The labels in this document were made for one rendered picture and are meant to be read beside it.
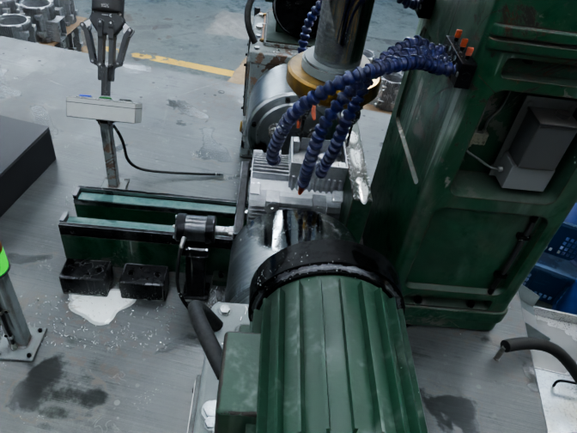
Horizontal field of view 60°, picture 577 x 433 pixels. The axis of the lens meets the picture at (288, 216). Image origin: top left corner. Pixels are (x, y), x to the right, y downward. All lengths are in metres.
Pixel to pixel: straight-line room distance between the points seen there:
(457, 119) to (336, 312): 0.47
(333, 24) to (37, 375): 0.87
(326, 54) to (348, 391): 0.64
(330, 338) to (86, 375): 0.72
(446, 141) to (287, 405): 0.57
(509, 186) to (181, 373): 0.74
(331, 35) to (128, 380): 0.77
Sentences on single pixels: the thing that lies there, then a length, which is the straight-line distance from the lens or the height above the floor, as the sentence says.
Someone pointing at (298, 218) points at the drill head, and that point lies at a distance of 0.88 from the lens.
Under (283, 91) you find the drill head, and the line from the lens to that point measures 1.27.
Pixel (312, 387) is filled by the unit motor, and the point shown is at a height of 1.35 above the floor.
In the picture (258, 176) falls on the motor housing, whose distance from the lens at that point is 1.08.
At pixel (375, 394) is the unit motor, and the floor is 1.36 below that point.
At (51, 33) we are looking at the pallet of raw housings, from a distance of 3.49.
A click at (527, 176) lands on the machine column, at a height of 1.25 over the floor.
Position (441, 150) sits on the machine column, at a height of 1.29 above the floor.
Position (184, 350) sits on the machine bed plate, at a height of 0.80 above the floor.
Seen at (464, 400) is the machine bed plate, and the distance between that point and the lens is 1.19.
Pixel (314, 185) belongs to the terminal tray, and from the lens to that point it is 1.08.
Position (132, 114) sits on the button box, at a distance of 1.34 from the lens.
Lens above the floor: 1.75
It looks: 41 degrees down
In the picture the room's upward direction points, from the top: 9 degrees clockwise
